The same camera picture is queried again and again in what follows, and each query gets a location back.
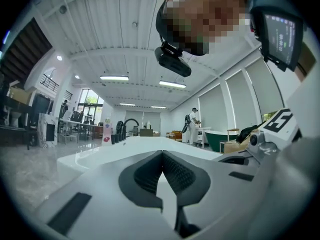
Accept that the white toilet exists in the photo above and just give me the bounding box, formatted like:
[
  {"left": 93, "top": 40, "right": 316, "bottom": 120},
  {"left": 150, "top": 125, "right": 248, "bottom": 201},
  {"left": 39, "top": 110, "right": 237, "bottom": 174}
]
[{"left": 3, "top": 104, "right": 24, "bottom": 128}]

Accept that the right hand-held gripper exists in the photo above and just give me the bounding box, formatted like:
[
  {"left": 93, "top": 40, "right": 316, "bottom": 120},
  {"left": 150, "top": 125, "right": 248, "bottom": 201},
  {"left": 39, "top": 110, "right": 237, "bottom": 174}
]
[{"left": 216, "top": 107, "right": 301, "bottom": 167}]

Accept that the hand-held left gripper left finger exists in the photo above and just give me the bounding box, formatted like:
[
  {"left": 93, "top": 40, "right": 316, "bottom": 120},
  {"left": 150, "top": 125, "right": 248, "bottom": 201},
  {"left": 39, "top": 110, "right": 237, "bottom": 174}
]
[{"left": 32, "top": 149, "right": 176, "bottom": 240}]

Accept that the pink and white bottle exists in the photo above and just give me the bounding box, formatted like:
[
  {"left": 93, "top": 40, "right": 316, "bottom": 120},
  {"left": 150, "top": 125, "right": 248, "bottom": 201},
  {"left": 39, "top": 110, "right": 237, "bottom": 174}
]
[{"left": 101, "top": 117, "right": 113, "bottom": 147}]

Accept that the wooden bench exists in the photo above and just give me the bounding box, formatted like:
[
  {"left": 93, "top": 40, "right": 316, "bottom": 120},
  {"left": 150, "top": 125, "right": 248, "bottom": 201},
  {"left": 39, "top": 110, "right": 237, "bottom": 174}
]
[{"left": 165, "top": 130, "right": 184, "bottom": 141}]

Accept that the person's face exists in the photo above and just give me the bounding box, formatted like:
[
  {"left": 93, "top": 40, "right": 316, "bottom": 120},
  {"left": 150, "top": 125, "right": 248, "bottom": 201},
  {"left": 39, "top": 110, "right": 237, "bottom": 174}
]
[{"left": 159, "top": 0, "right": 251, "bottom": 58}]

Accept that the black bag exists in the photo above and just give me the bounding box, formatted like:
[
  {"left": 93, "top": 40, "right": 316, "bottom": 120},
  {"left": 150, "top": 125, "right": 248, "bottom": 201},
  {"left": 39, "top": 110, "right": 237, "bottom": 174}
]
[{"left": 235, "top": 124, "right": 261, "bottom": 144}]

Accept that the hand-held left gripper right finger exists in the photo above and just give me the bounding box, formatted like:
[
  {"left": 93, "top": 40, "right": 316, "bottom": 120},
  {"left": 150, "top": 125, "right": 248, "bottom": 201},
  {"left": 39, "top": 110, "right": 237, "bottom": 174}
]
[{"left": 162, "top": 149, "right": 275, "bottom": 240}]

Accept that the glass entrance door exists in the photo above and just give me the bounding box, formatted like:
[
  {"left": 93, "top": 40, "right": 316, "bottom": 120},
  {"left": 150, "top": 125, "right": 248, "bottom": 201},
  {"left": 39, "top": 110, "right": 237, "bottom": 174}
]
[{"left": 78, "top": 88, "right": 104, "bottom": 125}]

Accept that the black curved faucet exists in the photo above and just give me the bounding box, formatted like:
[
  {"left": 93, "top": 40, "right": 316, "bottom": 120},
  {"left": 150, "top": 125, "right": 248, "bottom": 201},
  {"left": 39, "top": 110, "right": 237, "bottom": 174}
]
[{"left": 123, "top": 118, "right": 140, "bottom": 138}]

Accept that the white rectangular bathtub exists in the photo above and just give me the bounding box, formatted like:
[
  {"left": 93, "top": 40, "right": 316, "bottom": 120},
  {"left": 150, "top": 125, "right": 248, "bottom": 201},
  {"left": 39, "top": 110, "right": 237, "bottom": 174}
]
[{"left": 56, "top": 135, "right": 224, "bottom": 178}]

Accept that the wooden cabinet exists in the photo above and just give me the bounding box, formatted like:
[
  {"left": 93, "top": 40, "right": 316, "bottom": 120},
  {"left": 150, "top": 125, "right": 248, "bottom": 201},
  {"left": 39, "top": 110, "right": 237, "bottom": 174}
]
[{"left": 139, "top": 128, "right": 161, "bottom": 138}]

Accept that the wide grey roller blind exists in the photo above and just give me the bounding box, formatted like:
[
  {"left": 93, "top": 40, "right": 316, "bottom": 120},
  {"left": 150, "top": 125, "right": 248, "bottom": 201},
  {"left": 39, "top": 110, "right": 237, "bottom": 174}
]
[{"left": 124, "top": 109, "right": 161, "bottom": 135}]

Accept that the dark green oval tub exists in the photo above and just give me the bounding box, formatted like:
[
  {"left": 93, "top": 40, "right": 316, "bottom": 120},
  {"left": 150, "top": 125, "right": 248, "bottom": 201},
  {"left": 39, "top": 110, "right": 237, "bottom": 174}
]
[{"left": 204, "top": 129, "right": 239, "bottom": 152}]

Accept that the black caged monitor screen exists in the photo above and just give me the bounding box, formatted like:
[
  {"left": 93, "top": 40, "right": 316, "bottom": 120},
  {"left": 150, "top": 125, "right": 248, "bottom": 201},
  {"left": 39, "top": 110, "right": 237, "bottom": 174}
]
[{"left": 249, "top": 5, "right": 305, "bottom": 73}]

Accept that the light wooden stool frame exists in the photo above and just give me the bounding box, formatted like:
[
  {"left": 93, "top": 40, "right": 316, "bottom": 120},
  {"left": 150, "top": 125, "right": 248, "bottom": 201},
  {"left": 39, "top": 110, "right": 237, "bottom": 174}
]
[{"left": 219, "top": 127, "right": 239, "bottom": 155}]

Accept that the white office desk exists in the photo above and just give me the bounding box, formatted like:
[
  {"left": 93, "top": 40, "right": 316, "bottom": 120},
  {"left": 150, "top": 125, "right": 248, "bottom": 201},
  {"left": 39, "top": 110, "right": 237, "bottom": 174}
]
[{"left": 58, "top": 118, "right": 103, "bottom": 144}]

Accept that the marble-patterned cabinet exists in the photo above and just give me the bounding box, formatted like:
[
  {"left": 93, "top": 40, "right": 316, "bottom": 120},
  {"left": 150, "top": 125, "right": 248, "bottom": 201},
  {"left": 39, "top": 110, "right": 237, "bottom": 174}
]
[{"left": 37, "top": 112, "right": 60, "bottom": 149}]

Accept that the open cardboard box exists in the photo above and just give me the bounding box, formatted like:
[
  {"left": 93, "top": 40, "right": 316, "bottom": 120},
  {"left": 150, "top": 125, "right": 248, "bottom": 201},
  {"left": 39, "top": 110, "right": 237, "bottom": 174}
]
[{"left": 8, "top": 86, "right": 38, "bottom": 106}]

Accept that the large cardboard box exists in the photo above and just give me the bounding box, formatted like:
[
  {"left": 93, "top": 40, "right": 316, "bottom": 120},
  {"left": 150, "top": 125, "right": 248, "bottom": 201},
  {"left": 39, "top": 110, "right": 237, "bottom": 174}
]
[{"left": 223, "top": 139, "right": 251, "bottom": 155}]

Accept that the black head camera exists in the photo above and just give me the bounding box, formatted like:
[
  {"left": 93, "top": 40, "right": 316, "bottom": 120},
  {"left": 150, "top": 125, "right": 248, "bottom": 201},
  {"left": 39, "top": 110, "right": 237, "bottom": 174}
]
[{"left": 153, "top": 41, "right": 193, "bottom": 78}]

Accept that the white vanity cabinet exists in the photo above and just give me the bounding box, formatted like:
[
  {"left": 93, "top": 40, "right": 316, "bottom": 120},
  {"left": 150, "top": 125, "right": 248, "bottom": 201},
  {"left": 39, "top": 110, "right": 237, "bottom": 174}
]
[{"left": 195, "top": 126, "right": 212, "bottom": 148}]

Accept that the black office chair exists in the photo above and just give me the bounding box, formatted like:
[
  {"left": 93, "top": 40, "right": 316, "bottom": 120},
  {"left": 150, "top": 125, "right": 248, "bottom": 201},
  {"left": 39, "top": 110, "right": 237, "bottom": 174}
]
[{"left": 70, "top": 110, "right": 85, "bottom": 123}]

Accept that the black metal shelf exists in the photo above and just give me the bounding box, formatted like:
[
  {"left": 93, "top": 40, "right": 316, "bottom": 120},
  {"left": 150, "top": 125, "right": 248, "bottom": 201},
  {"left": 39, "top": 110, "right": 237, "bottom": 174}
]
[{"left": 0, "top": 101, "right": 39, "bottom": 151}]

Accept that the dark wooden staircase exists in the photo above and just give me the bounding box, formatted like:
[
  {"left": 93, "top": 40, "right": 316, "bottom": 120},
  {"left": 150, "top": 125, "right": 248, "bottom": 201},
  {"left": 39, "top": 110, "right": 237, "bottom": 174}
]
[{"left": 0, "top": 17, "right": 55, "bottom": 85}]

